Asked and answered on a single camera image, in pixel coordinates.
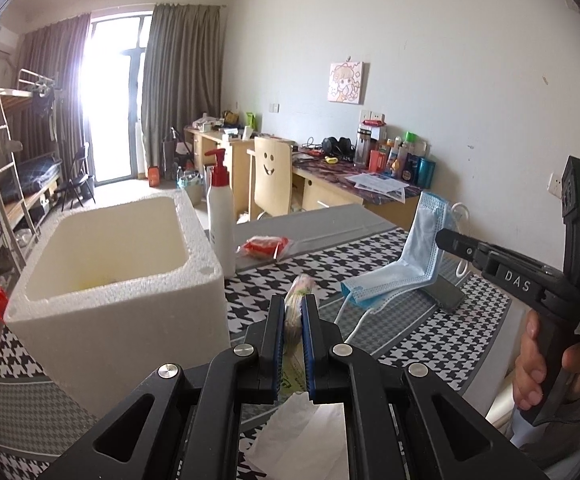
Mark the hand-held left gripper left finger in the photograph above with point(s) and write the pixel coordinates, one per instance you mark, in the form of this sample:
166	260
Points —
281	330

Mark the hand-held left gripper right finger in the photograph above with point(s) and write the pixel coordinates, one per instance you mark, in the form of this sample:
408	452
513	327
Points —
307	330

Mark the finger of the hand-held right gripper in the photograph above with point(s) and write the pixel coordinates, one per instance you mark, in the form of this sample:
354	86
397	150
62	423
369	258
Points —
457	245

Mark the beige printed wrapper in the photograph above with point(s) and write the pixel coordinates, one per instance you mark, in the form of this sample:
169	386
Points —
297	305

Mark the white paper tissue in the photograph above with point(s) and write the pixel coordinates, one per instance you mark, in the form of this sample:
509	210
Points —
300	440

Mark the white foam box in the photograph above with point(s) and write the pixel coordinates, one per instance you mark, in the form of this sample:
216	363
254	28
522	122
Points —
120	335

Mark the person's right forearm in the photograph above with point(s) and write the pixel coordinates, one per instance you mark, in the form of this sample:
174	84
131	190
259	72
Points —
559	440

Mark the person's right hand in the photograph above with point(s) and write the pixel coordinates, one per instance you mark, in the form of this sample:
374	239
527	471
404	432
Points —
527	370

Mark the dark grey case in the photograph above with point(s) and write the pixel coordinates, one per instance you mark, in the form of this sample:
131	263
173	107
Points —
447	295

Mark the red snack packet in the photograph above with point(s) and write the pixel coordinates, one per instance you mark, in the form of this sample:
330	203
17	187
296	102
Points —
262	247

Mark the printed paper sheet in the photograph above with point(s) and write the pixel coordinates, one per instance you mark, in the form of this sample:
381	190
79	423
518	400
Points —
377	185

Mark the row of bottles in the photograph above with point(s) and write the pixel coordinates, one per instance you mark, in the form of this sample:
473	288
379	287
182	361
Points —
399	160

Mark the white pump bottle red cap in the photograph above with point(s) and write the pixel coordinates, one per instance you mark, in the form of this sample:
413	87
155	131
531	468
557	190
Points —
220	220

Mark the wooden desk with patterned top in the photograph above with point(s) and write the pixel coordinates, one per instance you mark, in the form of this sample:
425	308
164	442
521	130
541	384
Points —
320	190

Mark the wooden chair with smiley face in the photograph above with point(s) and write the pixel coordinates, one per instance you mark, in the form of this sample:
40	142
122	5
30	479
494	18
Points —
272	180

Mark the black headphones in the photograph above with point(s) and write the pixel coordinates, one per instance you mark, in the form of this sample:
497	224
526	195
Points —
337	146

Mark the white bucket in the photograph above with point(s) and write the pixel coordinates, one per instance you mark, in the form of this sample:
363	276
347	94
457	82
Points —
195	191

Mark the light wooden desk with drawers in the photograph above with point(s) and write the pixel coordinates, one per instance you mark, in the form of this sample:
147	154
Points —
230	160

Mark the orange box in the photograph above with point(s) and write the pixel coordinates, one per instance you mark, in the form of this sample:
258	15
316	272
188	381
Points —
155	176

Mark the green packet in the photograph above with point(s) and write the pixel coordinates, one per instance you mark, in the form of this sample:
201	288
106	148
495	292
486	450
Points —
251	121

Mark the black folding chair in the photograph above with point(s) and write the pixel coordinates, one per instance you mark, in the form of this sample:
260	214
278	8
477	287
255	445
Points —
77	180

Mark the grey curtain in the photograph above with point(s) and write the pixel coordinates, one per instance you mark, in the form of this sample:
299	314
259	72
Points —
50	60
180	75

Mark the glass balcony door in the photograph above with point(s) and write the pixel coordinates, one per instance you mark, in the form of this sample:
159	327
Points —
115	110

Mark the metal bunk bed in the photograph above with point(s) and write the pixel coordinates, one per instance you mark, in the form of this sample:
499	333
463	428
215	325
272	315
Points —
35	190

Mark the dark blue bedding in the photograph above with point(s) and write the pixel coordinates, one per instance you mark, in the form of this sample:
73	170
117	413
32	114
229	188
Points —
37	172

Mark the metal bed ladder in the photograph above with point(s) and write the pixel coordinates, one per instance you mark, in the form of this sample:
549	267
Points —
0	170

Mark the dark hanging clothes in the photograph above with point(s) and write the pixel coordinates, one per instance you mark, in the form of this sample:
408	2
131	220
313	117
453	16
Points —
45	102

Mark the white air conditioner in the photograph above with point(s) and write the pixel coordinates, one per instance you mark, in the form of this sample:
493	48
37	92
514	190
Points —
6	40

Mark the white double wall socket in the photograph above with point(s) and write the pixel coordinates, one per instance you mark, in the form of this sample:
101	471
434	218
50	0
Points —
372	114

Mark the pink cartoon wall picture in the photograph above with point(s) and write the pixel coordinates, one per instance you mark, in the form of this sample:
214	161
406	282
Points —
346	81

